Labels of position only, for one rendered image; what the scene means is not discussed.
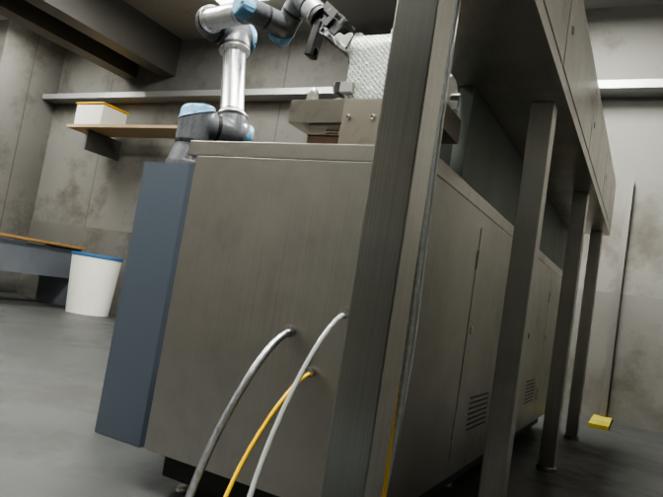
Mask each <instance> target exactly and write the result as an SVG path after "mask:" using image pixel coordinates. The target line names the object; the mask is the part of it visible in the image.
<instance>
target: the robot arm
mask: <svg viewBox="0 0 663 497"><path fill-rule="evenodd" d="M303 19H304V20H305V21H306V22H307V23H308V24H309V25H310V26H312V29H311V33H310V36H309V39H308V42H307V45H306V49H305V52H304V54H305V55H306V56H307V57H309V58H310V59H311V60H317V59H318V56H319V53H320V49H321V46H322V43H323V40H324V38H326V39H327V40H328V41H329V42H330V43H331V44H332V45H333V46H334V47H337V48H338V49H339V50H340V51H341V52H342V53H343V54H344V55H345V56H346V57H347V55H348V48H349V43H350V41H351V38H352V37H353V32H354V30H355V28H354V27H353V26H352V25H351V23H350V22H349V21H348V20H346V19H345V17H344V16H343V14H341V13H340V12H339V11H338V10H337V9H335V8H334V7H333V6H332V5H331V4H330V3H329V2H328V1H327V2H326V3H325V4H323V3H322V2H321V1H320V0H285V4H284V5H283V7H282V9H281V11H279V10H277V9H275V8H273V7H271V6H269V5H267V4H265V3H263V2H261V1H259V0H234V1H233V2H232V3H228V4H223V5H219V6H215V5H211V4H210V5H205V6H203V7H201V8H200V9H199V10H198V11H197V13H196V15H195V24H196V27H197V29H198V31H199V32H200V33H201V35H202V36H204V37H205V38H206V39H208V40H210V41H212V42H215V43H217V44H219V53H220V54H221V56H223V60H222V80H221V100H220V110H219V111H217V112H216V110H215V107H214V106H210V105H205V104H186V105H183V106H182V108H181V112H180V115H179V122H178V127H177V133H176V138H175V144H174V147H173V148H172V150H171V152H170V154H169V157H168V158H167V159H166V163H178V164H192V165H194V166H195V161H196V158H195V157H192V156H190V155H189V154H188V150H189V145H190V141H230V142H252V141H253V138H254V128H253V127H252V126H251V125H250V124H248V116H247V115H246V114H245V113H244V103H245V77H246V59H247V58H248V57H249V56H250V55H251V54H252V53H253V51H254V50H255V48H256V43H257V38H258V37H257V31H256V29H255V27H254V26H256V27H258V28H260V29H263V30H265V31H267V32H268V37H269V38H270V39H271V40H272V41H273V42H275V43H276V44H278V45H280V46H287V45H288V44H289V43H290V41H291V39H292V38H293V37H294V36H295V34H296V32H297V30H298V28H299V27H300V25H301V23H302V21H303ZM252 25H254V26H252ZM215 112H216V113H215Z"/></svg>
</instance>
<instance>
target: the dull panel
mask: <svg viewBox="0 0 663 497"><path fill-rule="evenodd" d="M457 116H458V117H459V118H460V119H461V120H462V121H461V128H460V135H459V142H458V144H453V148H452V155H451V161H450V168H451V169H452V170H453V171H454V172H455V173H457V174H458V175H459V176H460V177H461V178H462V179H463V180H464V181H465V182H466V183H467V184H469V185H470V186H471V187H472V188H473V189H474V190H475V191H476V192H477V193H478V194H479V195H480V196H482V197H483V198H484V199H485V200H486V201H487V202H488V203H489V204H490V205H491V206H492V207H494V208H495V209H496V210H497V211H498V212H499V213H500V214H501V215H502V216H503V217H504V218H505V219H507V220H508V221H509V222H510V223H511V224H512V225H513V226H515V218H516V211H517V204H518V196H519V189H520V182H521V174H522V168H523V160H522V158H521V157H520V155H519V154H518V152H517V151H516V149H515V147H514V146H513V144H512V143H511V141H510V140H509V138H508V137H507V135H506V134H505V132H504V131H503V129H502V128H501V126H500V125H499V123H498V121H497V120H496V118H495V117H494V115H493V114H492V112H491V111H490V109H489V108H488V106H487V105H486V103H485V102H484V100H483V99H482V97H481V95H480V94H479V92H478V90H477V89H476V87H461V94H460V100H459V107H458V113H457ZM567 233H568V229H567V227H566V226H565V224H564V223H563V221H562V220H561V218H560V217H559V215H558V214H557V212H556V211H555V209H554V208H553V206H552V204H551V203H550V201H549V199H548V198H547V197H546V204H545V212H544V219H543V227H542V233H541V241H540V248H539V250H540V251H541V252H542V253H543V254H545V255H546V256H547V257H548V258H549V259H550V260H551V261H552V262H553V263H554V264H555V265H556V266H558V267H559V268H560V269H561V270H562V271H563V264H564V257H565V249H566V241H567Z"/></svg>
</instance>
